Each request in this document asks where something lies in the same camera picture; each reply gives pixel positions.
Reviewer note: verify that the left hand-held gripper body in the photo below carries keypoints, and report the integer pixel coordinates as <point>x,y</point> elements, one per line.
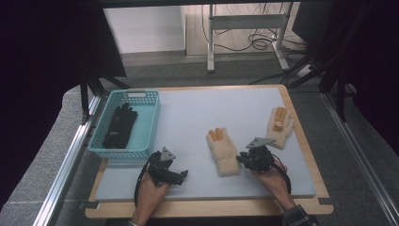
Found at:
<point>160,168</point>

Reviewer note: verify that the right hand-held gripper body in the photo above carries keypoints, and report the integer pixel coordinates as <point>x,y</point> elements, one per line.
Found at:
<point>260,158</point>

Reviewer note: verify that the cream fleece glove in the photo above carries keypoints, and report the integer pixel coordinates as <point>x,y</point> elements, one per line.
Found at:
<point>224,153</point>
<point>280,130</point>

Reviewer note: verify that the turquoise plastic basket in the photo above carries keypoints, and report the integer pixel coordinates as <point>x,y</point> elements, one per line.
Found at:
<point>142,132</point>

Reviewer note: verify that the black glove with white logo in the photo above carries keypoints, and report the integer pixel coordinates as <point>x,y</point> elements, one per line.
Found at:
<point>117,128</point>

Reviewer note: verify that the plain black glove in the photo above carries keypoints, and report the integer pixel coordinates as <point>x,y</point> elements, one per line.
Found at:
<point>133,115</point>

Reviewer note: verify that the person's right hand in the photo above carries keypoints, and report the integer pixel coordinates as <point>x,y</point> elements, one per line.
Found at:
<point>273,183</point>

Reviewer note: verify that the person's left hand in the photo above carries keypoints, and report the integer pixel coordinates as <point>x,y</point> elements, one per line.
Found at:
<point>150,194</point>

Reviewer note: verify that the grey foam mat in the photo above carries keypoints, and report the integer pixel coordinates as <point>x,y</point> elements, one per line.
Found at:
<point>194,119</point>

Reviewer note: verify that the black tape strip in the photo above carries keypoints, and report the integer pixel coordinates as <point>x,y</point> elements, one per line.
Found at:
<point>326,201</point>
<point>89,205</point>

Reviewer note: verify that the white power strip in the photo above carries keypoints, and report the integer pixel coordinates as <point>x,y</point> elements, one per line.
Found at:
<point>304,71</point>

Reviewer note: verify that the black tripod stand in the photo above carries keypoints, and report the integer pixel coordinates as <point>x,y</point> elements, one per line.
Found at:
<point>86,94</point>
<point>340,94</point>

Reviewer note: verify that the dark curtain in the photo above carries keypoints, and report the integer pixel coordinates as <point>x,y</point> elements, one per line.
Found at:
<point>40,78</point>
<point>373,62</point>

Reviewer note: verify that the aluminium rail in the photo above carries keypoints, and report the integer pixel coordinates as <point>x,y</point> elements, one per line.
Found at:
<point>360,157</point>
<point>69,157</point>

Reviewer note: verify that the white metal desk frame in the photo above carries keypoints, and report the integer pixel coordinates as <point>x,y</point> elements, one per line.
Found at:
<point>246,22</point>

